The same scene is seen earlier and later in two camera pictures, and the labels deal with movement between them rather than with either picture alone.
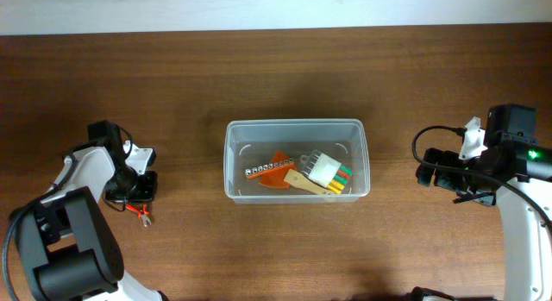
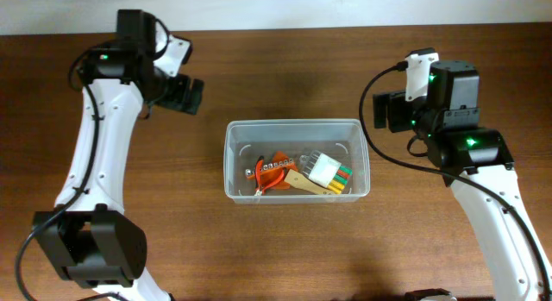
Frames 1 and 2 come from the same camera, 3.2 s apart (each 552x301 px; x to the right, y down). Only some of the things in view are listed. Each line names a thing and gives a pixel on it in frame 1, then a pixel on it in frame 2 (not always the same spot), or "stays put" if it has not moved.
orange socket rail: (263, 169) stays put
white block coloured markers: (325, 170) stays put
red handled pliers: (142, 214) → (262, 185)
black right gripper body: (463, 182) → (402, 116)
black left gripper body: (129, 186) → (178, 93)
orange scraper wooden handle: (287, 177) stays put
